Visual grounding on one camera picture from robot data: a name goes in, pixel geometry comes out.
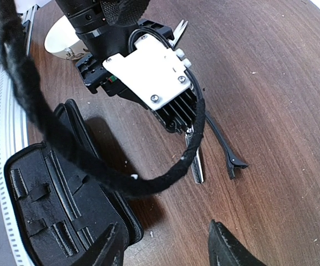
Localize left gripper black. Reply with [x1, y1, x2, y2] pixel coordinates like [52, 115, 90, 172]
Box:
[76, 19, 197, 133]

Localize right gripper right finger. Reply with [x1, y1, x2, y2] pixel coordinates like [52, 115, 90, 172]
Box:
[208, 219, 265, 266]

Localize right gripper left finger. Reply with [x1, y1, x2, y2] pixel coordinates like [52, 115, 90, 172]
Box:
[73, 222, 124, 266]

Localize silver thinning scissors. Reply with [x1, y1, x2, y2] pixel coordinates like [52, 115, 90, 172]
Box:
[185, 126, 204, 184]

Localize black zip tool case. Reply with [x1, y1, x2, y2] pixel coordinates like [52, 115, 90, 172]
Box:
[3, 98, 144, 266]

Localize silver straight scissors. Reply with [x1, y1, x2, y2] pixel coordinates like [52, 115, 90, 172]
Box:
[169, 19, 188, 49]

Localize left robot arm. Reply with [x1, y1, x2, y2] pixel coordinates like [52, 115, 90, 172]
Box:
[57, 1, 181, 109]

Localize black hair clip centre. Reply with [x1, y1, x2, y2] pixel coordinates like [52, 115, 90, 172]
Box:
[205, 110, 248, 180]

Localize white ceramic bowl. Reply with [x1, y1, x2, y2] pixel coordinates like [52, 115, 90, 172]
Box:
[44, 16, 89, 60]

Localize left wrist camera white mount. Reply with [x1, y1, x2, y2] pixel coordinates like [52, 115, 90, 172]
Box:
[101, 34, 200, 134]

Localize aluminium front rail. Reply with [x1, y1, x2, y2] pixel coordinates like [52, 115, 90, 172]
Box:
[0, 0, 52, 266]

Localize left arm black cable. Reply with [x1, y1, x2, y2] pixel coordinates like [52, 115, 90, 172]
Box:
[0, 0, 206, 198]

